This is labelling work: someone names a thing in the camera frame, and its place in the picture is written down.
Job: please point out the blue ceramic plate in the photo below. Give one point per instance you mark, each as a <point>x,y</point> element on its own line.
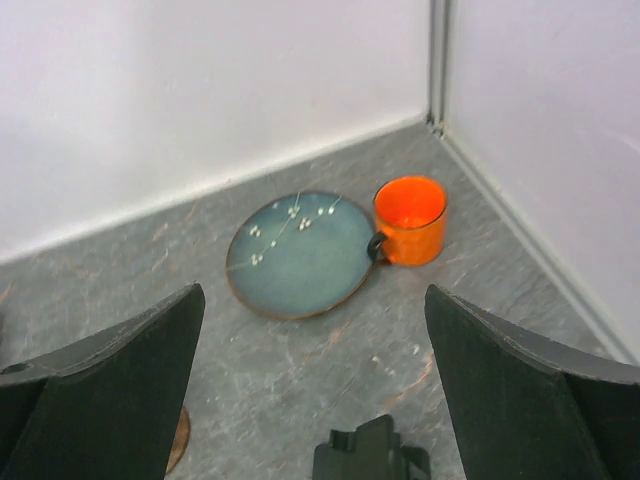
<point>300,255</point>

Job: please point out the orange mug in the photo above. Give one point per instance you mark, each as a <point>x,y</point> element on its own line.
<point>410,217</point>

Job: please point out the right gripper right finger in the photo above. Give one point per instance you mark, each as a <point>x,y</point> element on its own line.
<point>526,407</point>

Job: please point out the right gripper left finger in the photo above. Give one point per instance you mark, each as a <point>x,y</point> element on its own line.
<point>106,406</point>

